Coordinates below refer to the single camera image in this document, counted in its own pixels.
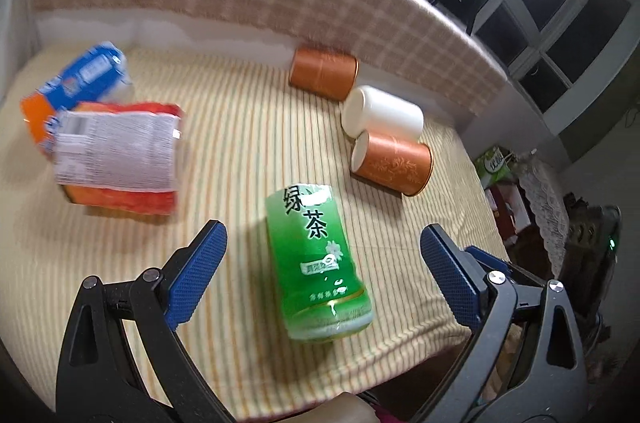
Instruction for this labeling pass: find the striped yellow table cloth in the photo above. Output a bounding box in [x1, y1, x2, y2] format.
[1, 44, 506, 420]

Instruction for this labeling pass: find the orange cylinder cup far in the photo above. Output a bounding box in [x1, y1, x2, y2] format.
[288, 46, 359, 102]

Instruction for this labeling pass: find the white cylinder cup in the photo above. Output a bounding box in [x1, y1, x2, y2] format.
[341, 85, 424, 142]

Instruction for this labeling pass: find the orange cylinder cup near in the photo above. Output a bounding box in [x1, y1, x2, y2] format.
[349, 131, 433, 197]

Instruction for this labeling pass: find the green white box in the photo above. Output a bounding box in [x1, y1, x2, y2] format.
[474, 145, 514, 189]

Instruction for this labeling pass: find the orange cylinder cup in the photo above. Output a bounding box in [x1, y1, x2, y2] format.
[349, 131, 433, 197]
[288, 46, 359, 102]

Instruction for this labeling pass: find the operator hand at bottom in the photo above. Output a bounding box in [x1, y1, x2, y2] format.
[280, 391, 380, 423]

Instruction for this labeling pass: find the orange snack bag white label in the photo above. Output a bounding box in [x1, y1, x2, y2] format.
[52, 102, 183, 216]

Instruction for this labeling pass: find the blue orange cookie package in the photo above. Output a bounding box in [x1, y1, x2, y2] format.
[20, 42, 134, 158]

